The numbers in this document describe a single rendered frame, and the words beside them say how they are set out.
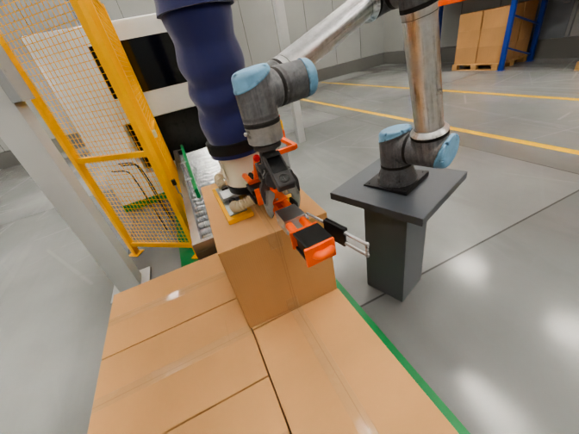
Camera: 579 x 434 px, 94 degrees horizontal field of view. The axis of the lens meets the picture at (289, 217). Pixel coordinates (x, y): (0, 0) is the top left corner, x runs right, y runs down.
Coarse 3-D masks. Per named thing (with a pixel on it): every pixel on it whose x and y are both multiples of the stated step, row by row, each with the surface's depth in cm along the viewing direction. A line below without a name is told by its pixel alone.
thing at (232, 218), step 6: (216, 192) 123; (216, 198) 118; (234, 198) 108; (240, 198) 113; (222, 204) 112; (228, 204) 110; (222, 210) 108; (228, 210) 106; (246, 210) 104; (228, 216) 103; (234, 216) 102; (240, 216) 101; (246, 216) 102; (228, 222) 100; (234, 222) 101
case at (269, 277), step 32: (224, 224) 102; (256, 224) 98; (320, 224) 98; (224, 256) 89; (256, 256) 94; (288, 256) 99; (256, 288) 101; (288, 288) 107; (320, 288) 114; (256, 320) 108
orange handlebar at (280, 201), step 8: (288, 144) 126; (296, 144) 121; (280, 152) 118; (248, 176) 101; (280, 192) 84; (280, 200) 80; (280, 208) 81; (304, 216) 71; (288, 224) 70; (304, 224) 69; (296, 240) 65; (328, 248) 59; (320, 256) 58; (328, 256) 58
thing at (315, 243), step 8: (312, 224) 65; (296, 232) 63; (304, 232) 63; (312, 232) 62; (320, 232) 62; (328, 232) 61; (304, 240) 60; (312, 240) 60; (320, 240) 59; (328, 240) 59; (296, 248) 65; (304, 248) 59; (312, 248) 58; (320, 248) 59; (304, 256) 62; (312, 256) 59; (312, 264) 60
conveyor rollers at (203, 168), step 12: (180, 156) 338; (192, 156) 327; (204, 156) 316; (192, 168) 289; (204, 168) 285; (216, 168) 273; (204, 180) 254; (192, 192) 236; (204, 204) 210; (204, 216) 194; (204, 228) 180
